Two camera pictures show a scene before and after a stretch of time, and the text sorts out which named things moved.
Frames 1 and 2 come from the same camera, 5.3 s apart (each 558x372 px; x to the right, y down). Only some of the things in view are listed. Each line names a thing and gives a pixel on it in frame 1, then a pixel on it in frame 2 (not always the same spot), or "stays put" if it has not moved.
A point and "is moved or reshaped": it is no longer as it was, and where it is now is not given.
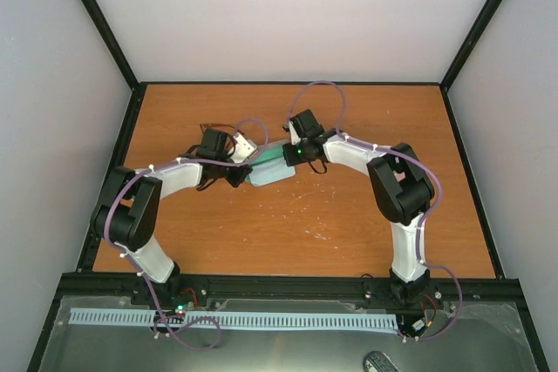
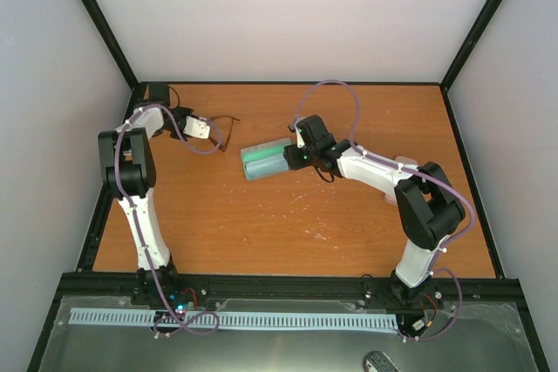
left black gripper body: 232,179 to 184,110
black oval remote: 378,361 stays put
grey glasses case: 268,164 is moved or reshaped
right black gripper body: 296,158 stays put
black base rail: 287,287 stays put
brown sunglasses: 219,130 is moved or reshaped
